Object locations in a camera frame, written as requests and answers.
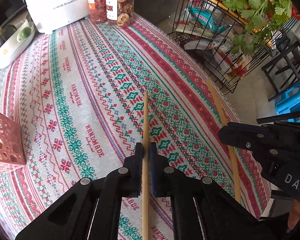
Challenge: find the person's right hand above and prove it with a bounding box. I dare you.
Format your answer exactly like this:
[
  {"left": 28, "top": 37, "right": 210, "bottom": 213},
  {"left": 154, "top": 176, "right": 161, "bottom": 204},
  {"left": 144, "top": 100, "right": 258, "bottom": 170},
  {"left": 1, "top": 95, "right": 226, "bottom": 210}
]
[{"left": 288, "top": 200, "right": 300, "bottom": 230}]

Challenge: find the blue plastic stool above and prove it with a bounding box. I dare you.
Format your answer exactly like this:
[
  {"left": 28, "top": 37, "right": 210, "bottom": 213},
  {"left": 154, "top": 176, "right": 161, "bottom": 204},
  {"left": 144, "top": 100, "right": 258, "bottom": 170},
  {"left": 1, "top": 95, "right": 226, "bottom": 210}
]
[{"left": 275, "top": 82, "right": 300, "bottom": 115}]

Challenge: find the pink perforated utensil holder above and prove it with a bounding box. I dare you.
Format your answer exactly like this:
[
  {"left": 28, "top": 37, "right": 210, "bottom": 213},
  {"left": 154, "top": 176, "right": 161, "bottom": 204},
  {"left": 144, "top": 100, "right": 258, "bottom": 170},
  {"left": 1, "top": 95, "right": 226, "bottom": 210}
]
[{"left": 0, "top": 113, "right": 26, "bottom": 172}]

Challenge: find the green leafy celery bunch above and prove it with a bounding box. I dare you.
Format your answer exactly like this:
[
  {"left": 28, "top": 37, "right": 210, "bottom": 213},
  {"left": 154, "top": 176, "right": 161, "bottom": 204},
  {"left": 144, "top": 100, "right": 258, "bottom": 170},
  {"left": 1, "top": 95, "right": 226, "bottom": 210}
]
[{"left": 222, "top": 0, "right": 293, "bottom": 55}]

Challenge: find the patterned red green tablecloth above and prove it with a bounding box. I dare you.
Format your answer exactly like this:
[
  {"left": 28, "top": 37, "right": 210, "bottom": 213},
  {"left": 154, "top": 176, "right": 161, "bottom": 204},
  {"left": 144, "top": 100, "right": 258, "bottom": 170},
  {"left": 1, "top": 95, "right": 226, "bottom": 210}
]
[{"left": 0, "top": 12, "right": 272, "bottom": 240}]

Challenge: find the teal snack bag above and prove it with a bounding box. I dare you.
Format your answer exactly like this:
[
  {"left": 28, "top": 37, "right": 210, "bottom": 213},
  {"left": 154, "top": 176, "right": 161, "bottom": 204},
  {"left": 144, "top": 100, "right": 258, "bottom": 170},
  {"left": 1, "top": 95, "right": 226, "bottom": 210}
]
[{"left": 187, "top": 7, "right": 226, "bottom": 33}]

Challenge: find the dark green squash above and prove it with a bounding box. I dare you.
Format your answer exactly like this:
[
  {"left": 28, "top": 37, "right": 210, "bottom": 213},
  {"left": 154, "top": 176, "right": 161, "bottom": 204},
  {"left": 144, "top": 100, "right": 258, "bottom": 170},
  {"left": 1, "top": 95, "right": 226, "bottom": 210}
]
[{"left": 0, "top": 24, "right": 17, "bottom": 47}]

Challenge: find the jar of dried apple rings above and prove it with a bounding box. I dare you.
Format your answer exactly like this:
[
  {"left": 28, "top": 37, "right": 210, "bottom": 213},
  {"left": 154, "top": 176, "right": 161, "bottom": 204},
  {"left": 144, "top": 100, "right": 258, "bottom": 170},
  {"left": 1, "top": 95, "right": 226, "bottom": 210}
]
[{"left": 106, "top": 0, "right": 134, "bottom": 27}]

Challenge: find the white electric cooking pot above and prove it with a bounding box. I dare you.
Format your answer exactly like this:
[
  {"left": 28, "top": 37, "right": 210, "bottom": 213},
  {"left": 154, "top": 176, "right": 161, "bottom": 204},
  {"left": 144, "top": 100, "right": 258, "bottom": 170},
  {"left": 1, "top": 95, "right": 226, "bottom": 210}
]
[{"left": 25, "top": 0, "right": 90, "bottom": 34}]

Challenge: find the jar of red dried fruit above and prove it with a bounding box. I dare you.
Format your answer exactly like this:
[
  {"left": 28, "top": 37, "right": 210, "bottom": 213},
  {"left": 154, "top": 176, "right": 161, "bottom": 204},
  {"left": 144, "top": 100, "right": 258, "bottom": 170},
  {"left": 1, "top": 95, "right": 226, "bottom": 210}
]
[{"left": 88, "top": 0, "right": 107, "bottom": 24}]

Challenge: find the black wire storage rack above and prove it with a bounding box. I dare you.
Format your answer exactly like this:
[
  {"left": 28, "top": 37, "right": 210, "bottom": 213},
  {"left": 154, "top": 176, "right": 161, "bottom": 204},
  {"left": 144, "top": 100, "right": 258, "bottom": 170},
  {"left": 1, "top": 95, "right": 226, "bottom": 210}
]
[{"left": 171, "top": 0, "right": 300, "bottom": 93}]

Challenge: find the white ceramic dish green handle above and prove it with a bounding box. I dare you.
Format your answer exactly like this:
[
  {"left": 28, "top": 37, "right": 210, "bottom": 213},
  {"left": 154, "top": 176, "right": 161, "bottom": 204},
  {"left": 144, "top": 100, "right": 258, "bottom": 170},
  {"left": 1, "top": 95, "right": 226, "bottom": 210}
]
[{"left": 0, "top": 19, "right": 36, "bottom": 69}]

